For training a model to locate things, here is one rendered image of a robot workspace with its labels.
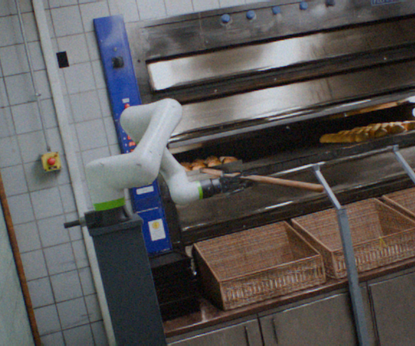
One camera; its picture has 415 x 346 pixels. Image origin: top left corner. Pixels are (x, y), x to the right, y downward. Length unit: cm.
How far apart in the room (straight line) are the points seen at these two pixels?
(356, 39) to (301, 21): 36
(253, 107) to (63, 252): 132
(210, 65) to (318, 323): 150
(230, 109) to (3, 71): 123
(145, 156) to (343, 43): 186
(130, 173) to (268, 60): 156
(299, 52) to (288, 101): 29
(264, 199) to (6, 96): 151
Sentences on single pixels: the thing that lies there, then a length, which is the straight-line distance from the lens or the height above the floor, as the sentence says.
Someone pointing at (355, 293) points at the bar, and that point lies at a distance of 326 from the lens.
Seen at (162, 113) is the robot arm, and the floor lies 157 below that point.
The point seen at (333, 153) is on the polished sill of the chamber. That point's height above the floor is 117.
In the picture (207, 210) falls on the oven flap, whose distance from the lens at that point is 354.
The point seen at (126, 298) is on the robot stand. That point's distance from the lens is 243.
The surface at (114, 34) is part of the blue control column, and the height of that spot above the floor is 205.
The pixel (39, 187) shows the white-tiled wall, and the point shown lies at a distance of 342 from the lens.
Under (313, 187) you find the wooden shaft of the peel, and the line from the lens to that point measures 235.
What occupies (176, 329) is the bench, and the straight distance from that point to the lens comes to 304.
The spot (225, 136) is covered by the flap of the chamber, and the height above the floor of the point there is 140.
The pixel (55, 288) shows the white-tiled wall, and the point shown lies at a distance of 349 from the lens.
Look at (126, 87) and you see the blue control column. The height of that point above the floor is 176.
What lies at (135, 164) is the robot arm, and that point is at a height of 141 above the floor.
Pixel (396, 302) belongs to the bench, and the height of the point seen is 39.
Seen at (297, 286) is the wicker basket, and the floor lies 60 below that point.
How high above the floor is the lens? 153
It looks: 6 degrees down
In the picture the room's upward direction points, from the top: 12 degrees counter-clockwise
